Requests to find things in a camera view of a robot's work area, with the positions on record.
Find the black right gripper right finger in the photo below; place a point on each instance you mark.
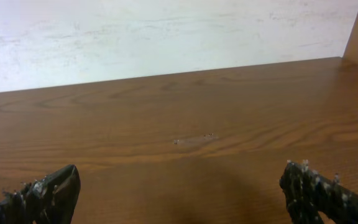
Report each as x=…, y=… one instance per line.
x=308, y=194

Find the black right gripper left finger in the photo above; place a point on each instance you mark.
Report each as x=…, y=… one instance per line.
x=51, y=200

